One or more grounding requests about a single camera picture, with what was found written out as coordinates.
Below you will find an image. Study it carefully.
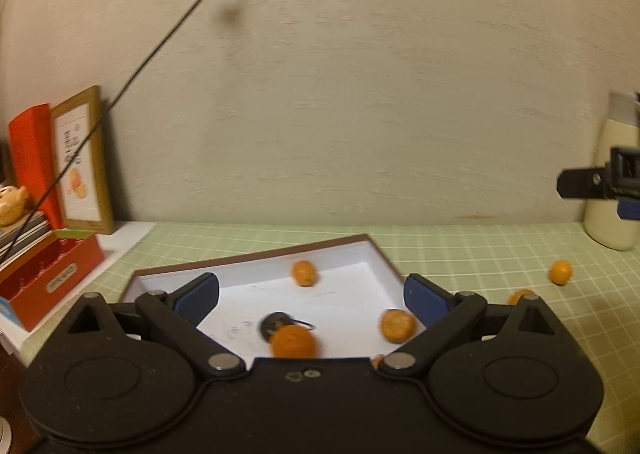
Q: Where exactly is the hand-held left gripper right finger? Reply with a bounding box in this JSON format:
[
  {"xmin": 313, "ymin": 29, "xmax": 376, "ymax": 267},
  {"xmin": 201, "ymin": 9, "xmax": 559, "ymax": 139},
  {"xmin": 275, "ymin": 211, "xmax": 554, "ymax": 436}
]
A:
[{"xmin": 377, "ymin": 273, "xmax": 557, "ymax": 378}]

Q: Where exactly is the orange-red gift box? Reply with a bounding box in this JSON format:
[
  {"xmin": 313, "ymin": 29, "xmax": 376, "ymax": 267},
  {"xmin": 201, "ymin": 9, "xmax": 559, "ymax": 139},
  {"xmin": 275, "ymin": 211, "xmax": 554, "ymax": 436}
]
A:
[{"xmin": 0, "ymin": 228, "xmax": 106, "ymax": 333}]

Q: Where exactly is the red book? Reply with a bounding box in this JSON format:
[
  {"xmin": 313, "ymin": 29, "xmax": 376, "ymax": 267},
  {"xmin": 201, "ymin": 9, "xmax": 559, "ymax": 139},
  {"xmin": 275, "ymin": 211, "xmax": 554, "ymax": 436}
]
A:
[{"xmin": 7, "ymin": 103, "xmax": 64, "ymax": 231}]

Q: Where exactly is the stack of books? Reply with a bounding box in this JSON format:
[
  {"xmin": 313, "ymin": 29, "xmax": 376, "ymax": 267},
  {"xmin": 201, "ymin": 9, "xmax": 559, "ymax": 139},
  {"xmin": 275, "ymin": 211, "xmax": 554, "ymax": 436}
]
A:
[{"xmin": 0, "ymin": 208, "xmax": 53, "ymax": 267}]

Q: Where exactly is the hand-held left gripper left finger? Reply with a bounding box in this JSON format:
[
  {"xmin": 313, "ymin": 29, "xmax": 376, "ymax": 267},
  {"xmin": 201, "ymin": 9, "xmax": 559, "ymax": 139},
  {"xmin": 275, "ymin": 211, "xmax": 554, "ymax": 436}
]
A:
[{"xmin": 67, "ymin": 272, "xmax": 249, "ymax": 378}]

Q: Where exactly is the large round orange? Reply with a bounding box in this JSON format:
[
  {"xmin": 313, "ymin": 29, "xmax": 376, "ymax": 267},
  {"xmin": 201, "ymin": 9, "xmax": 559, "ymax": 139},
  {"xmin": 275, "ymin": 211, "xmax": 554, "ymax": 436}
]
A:
[{"xmin": 270, "ymin": 325, "xmax": 317, "ymax": 359}]

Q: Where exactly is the small yellow-orange kumquat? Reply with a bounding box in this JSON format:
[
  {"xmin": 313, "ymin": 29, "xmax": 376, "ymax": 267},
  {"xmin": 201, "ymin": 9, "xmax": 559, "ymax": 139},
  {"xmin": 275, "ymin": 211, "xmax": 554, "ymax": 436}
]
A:
[{"xmin": 548, "ymin": 259, "xmax": 573, "ymax": 286}]

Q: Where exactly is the wooden framed orange picture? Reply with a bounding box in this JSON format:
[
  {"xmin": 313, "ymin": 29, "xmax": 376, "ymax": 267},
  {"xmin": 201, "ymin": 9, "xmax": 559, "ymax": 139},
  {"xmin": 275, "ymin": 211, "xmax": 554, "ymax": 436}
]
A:
[{"xmin": 50, "ymin": 85, "xmax": 117, "ymax": 235}]

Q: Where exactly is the cream thermos jug grey handle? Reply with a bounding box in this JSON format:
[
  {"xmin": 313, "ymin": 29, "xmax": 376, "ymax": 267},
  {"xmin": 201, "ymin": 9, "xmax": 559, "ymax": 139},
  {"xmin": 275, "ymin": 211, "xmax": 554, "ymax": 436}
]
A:
[{"xmin": 583, "ymin": 90, "xmax": 640, "ymax": 251}]

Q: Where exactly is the green checked tablecloth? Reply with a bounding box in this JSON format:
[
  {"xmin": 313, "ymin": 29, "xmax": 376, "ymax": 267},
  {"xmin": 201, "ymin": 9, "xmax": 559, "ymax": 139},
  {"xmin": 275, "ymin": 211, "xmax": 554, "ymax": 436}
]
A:
[{"xmin": 14, "ymin": 221, "xmax": 640, "ymax": 454}]

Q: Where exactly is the dark purple mangosteen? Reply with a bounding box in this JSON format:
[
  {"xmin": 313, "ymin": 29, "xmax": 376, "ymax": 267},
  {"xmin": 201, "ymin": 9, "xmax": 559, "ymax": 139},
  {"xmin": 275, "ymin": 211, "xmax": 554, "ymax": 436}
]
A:
[{"xmin": 257, "ymin": 312, "xmax": 297, "ymax": 338}]

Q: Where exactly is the yellow ceramic figurine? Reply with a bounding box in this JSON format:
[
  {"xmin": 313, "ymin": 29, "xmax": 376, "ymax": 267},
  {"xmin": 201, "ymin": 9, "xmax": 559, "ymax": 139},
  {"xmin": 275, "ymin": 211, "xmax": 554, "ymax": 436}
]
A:
[{"xmin": 0, "ymin": 185, "xmax": 29, "ymax": 228}]

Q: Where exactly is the blue and white packet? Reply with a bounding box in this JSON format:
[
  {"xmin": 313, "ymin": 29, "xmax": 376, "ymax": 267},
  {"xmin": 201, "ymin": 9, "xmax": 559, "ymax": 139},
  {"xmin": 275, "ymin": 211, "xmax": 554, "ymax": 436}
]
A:
[{"xmin": 0, "ymin": 296, "xmax": 22, "ymax": 331}]

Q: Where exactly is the brown cardboard box white inside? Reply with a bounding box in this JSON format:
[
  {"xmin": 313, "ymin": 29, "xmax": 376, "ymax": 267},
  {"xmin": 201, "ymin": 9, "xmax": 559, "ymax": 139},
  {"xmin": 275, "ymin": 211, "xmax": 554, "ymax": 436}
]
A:
[{"xmin": 121, "ymin": 233, "xmax": 407, "ymax": 365}]

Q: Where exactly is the black power cable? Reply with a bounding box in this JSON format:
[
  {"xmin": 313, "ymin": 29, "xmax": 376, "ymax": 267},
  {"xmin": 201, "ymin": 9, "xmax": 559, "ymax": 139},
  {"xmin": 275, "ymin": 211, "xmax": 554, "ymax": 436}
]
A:
[{"xmin": 0, "ymin": 0, "xmax": 248, "ymax": 269}]

